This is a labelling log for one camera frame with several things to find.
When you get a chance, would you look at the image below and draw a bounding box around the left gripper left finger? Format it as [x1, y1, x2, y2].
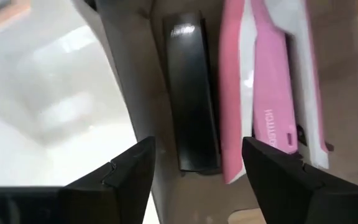
[59, 136, 157, 224]

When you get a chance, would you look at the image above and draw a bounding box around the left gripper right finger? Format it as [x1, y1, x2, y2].
[242, 136, 358, 224]

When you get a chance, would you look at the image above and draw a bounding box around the pink and white stapler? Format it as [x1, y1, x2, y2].
[218, 0, 331, 185]

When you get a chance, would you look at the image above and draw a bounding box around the black stapler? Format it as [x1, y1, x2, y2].
[162, 11, 223, 175]

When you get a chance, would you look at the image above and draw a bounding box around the white plastic bin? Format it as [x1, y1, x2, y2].
[0, 6, 163, 224]

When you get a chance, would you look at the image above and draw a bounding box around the grey plastic bin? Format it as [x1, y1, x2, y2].
[71, 0, 358, 224]

